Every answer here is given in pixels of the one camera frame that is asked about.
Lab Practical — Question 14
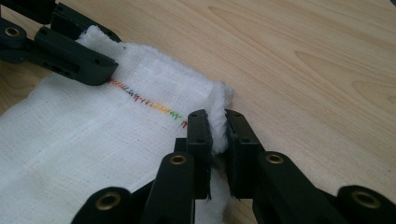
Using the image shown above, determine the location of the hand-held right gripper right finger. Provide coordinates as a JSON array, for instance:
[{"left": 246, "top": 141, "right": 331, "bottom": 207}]
[{"left": 224, "top": 108, "right": 266, "bottom": 201}]

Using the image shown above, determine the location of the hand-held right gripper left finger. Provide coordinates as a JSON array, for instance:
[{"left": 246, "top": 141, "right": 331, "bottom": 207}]
[{"left": 173, "top": 108, "right": 215, "bottom": 201}]

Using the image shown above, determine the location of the white towel with coloured stitching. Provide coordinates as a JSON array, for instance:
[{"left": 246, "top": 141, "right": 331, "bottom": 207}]
[{"left": 0, "top": 24, "right": 235, "bottom": 224}]

